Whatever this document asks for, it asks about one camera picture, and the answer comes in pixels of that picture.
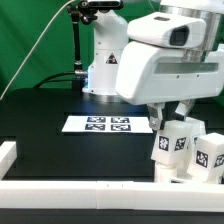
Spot white left barrier block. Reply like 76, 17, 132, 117
0, 141, 17, 181

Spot white front barrier rail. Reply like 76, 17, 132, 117
0, 181, 224, 212

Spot black cables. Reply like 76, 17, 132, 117
32, 71, 77, 90

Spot white round stool seat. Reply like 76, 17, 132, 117
153, 166, 224, 185

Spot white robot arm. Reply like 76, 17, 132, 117
87, 0, 224, 129

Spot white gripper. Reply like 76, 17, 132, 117
115, 41, 224, 130

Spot paper sheet with tags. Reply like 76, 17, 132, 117
62, 116, 152, 134

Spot black camera on mount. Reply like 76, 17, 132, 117
79, 0, 123, 10

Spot white cable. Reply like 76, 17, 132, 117
0, 0, 76, 101

